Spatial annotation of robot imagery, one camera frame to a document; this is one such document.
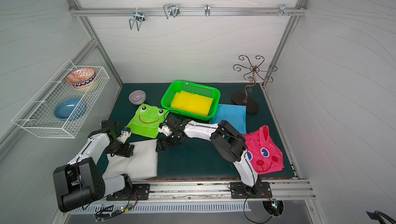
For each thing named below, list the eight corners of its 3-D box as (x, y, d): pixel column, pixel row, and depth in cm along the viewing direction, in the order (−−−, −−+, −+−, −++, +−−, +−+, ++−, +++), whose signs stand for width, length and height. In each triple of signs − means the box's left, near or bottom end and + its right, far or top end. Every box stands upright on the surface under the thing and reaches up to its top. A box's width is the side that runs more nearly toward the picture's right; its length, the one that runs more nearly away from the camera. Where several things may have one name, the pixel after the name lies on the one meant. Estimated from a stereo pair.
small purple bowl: (129, 104, 107) (126, 100, 104) (133, 94, 114) (131, 90, 111) (143, 104, 107) (142, 100, 104) (147, 94, 114) (145, 90, 111)
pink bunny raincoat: (257, 175, 81) (259, 174, 78) (239, 132, 97) (240, 130, 94) (287, 167, 83) (290, 165, 81) (265, 127, 99) (266, 124, 97)
